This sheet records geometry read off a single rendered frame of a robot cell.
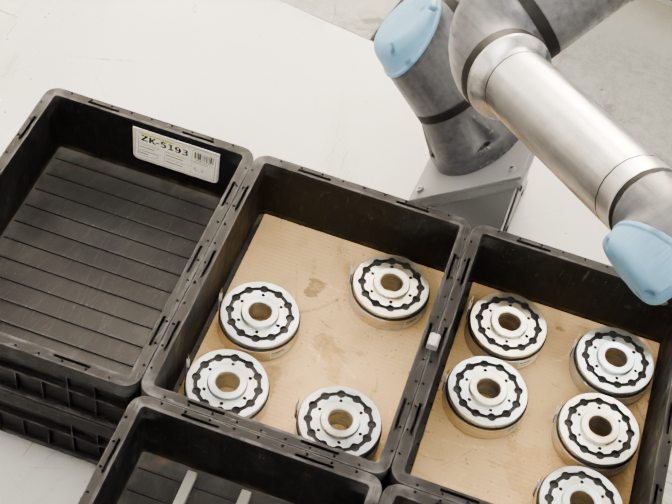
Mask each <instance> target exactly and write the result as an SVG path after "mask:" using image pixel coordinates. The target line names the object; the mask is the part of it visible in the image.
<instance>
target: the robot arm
mask: <svg viewBox="0 0 672 504"><path fill-rule="evenodd" d="M633 1H635V0H405V1H403V2H402V3H401V4H399V5H398V6H397V7H396V8H395V9H394V10H393V11H392V12H391V13H390V14H389V15H388V16H387V17H386V19H385V20H384V21H383V23H382V24H381V25H380V27H379V29H378V32H377V34H376V36H375V39H374V51H375V54H376V56H377V58H378V59H379V61H380V63H381V64H382V66H383V69H384V72H385V74H386V75H387V76H388V77H389V78H391V80H392V81H393V83H394V84H395V86H396V87H397V89H398V90H399V92H400V93H401V95H402V96H403V98H404V99H405V101H406V102H407V104H408V105H409V106H410V108H411V109H412V111H413V112H414V114H415V115H416V117H417V118H418V120H419V121H420V123H421V125H422V128H423V132H424V136H425V140H426V144H427V147H428V151H429V156H430V158H431V160H432V162H433V163H434V165H435V166H436V168H437V169H438V171H439V172H440V173H442V174H444V175H447V176H461V175H466V174H469V173H472V172H475V171H478V170H480V169H482V168H484V167H486V166H488V165H490V164H491V163H493V162H494V161H496V160H497V159H499V158H500V157H501V156H503V155H504V154H505V153H506V152H507V151H509V150H510V149H511V148H512V147H513V146H514V144H515V143H516V142H517V141H518V140H520V141H521V142H522V143H523V144H524V145H525V146H526V147H527V148H528V149H529V150H530V151H531V152H532V153H533V154H534V155H535V156H536V157H537V158H538V159H539V160H540V161H541V162H542V163H543V164H544V165H545V166H546V167H547V168H548V169H549V170H550V171H551V172H552V173H553V174H554V175H555V176H556V177H557V178H558V179H559V180H560V181H561V182H562V183H563V184H564V185H565V186H566V187H567V188H568V189H569V190H570V191H571V192H572V193H573V194H574V195H575V196H576V197H577V198H578V199H579V200H580V201H581V202H582V203H583V204H584V205H585V206H586V207H587V208H588V209H589V210H590V211H591V212H592V213H593V214H594V215H595V216H596V217H597V218H598V219H599V220H600V221H601V222H602V223H603V224H604V225H605V226H606V227H607V228H608V229H609V230H610V231H611V232H609V233H608V234H607V235H606V236H605V237H604V238H603V241H602V247H603V250H604V253H605V255H606V256H607V258H608V260H609V261H610V263H611V264H612V266H613V267H614V269H615V270H616V272H617V273H618V274H619V276H620V277H621V278H622V280H623V281H624V282H625V283H626V284H627V285H628V287H629V288H630V289H631V290H632V291H633V293H634V294H635V295H636V296H637V297H639V298H640V299H641V300H642V301H643V302H645V303H647V304H650V305H659V304H662V303H664V302H666V301H667V300H669V299H670V298H672V168H671V167H670V166H669V165H667V164H666V163H665V162H664V161H663V160H662V159H661V158H659V157H658V156H657V155H656V154H655V153H654V152H653V151H651V150H650V149H649V148H648V147H647V146H646V145H644V144H643V143H642V142H641V141H640V140H639V139H638V138H636V137H635V136H634V135H633V134H632V133H631V132H629V131H628V130H627V129H626V128H625V127H624V126H623V125H621V124H620V123H619V122H618V121H617V120H616V119H614V118H613V117H612V116H611V115H610V114H609V113H608V112H606V111H605V110H604V109H603V108H602V107H601V106H599V105H598V104H597V103H596V102H595V101H594V100H593V99H591V98H590V97H589V96H588V95H587V94H586V93H584V92H583V91H582V90H581V89H580V88H579V87H578V86H576V85H575V84H574V83H573V82H572V81H571V80H569V79H568V78H567V77H566V76H565V75H564V74H563V73H561V72H560V71H559V70H558V69H557V68H556V67H554V66H553V65H552V60H551V59H552V58H554V57H555V56H556V55H558V54H559V53H561V52H562V51H563V50H565V49H566V48H567V47H569V46H570V45H571V44H573V43H574V42H576V41H577V40H578V39H580V38H581V37H582V36H584V35H585V34H586V33H588V32H589V31H590V30H592V29H593V28H595V27H596V26H597V25H599V24H600V23H601V22H603V21H604V20H605V19H607V18H608V17H610V16H611V15H612V14H614V13H615V12H616V11H618V10H619V9H620V8H622V7H623V6H625V5H626V4H627V3H629V2H633Z"/></svg>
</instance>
